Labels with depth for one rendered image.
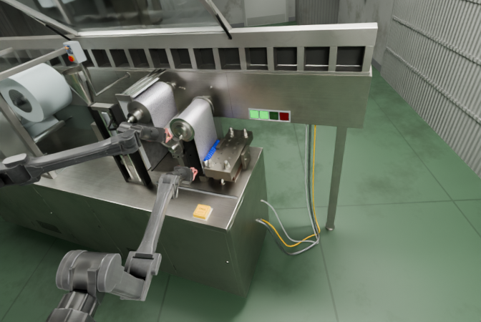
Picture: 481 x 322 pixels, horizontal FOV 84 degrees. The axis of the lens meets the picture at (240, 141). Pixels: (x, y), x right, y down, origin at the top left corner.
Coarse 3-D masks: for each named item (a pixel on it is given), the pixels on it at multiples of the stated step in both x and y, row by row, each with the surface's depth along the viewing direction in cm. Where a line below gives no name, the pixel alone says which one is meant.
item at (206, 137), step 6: (210, 120) 159; (204, 126) 153; (210, 126) 160; (198, 132) 147; (204, 132) 153; (210, 132) 161; (198, 138) 148; (204, 138) 154; (210, 138) 162; (216, 138) 170; (198, 144) 149; (204, 144) 155; (210, 144) 163; (198, 150) 149; (204, 150) 156; (204, 156) 157
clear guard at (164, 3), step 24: (24, 0) 136; (48, 0) 132; (72, 0) 129; (96, 0) 126; (120, 0) 124; (144, 0) 121; (168, 0) 118; (192, 0) 116; (72, 24) 159; (96, 24) 155; (120, 24) 151; (144, 24) 147; (168, 24) 143; (192, 24) 139; (216, 24) 136
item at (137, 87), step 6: (150, 72) 161; (156, 72) 160; (162, 72) 160; (144, 78) 156; (150, 78) 156; (156, 78) 155; (132, 84) 148; (138, 84) 147; (144, 84) 147; (150, 84) 150; (126, 90) 144; (132, 90) 143; (138, 90) 142; (120, 96) 139; (126, 96) 137; (132, 96) 140
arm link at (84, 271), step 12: (84, 252) 59; (96, 252) 59; (84, 264) 56; (96, 264) 56; (72, 276) 54; (84, 276) 55; (96, 276) 54; (72, 288) 55; (84, 288) 55; (96, 288) 55
